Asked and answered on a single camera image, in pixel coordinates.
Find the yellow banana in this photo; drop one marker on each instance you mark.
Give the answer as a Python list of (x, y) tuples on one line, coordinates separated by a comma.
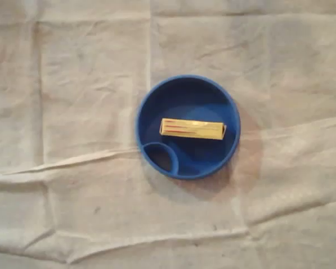
[(193, 129)]

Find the blue plastic bowl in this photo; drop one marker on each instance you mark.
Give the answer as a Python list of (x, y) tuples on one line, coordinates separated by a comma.
[(190, 95)]

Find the white wrinkled cloth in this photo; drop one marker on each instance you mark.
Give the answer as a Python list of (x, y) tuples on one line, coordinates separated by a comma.
[(72, 112)]

